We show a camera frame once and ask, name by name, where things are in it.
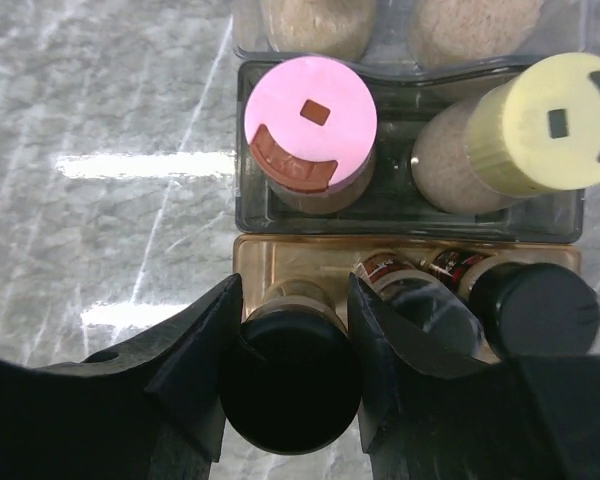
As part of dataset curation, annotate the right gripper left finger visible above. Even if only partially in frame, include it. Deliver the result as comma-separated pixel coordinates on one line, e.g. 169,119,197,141
0,274,243,479

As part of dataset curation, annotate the small black cap bottle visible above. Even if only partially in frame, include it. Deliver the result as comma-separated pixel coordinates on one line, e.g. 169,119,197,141
219,277,362,455

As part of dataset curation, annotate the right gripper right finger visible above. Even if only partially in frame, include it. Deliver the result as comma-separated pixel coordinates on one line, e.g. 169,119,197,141
347,277,600,479

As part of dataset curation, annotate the yellow lid spice jar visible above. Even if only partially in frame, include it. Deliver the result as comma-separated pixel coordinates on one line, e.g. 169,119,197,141
411,52,600,214

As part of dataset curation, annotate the black cap spice bottle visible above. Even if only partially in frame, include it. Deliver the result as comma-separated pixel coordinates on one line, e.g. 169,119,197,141
420,247,600,360

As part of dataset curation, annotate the silver lid spice jar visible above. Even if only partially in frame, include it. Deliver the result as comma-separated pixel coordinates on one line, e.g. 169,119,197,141
408,0,543,69

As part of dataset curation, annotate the pink lid spice jar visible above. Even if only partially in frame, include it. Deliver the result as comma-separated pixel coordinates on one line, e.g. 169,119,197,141
243,56,378,215

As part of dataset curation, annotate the dark shaker spice bottle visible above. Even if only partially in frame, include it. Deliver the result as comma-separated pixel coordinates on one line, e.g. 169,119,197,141
354,249,483,356

